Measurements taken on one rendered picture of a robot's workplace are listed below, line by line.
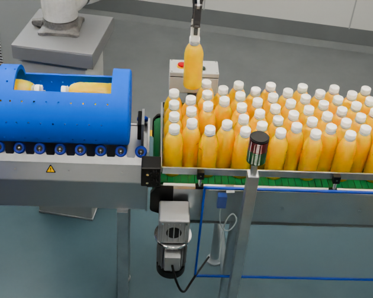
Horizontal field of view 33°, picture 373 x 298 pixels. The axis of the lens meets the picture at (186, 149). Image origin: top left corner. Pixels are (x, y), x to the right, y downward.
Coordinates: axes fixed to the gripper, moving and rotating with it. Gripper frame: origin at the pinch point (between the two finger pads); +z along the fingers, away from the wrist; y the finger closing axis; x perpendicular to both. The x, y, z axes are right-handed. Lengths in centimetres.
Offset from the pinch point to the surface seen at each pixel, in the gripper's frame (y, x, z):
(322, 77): -183, 108, 136
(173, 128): 27.0, -6.7, 24.2
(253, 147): 51, 18, 12
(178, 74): -11.3, -4.6, 26.2
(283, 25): -241, 86, 126
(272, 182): 31, 31, 45
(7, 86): 20, -65, 14
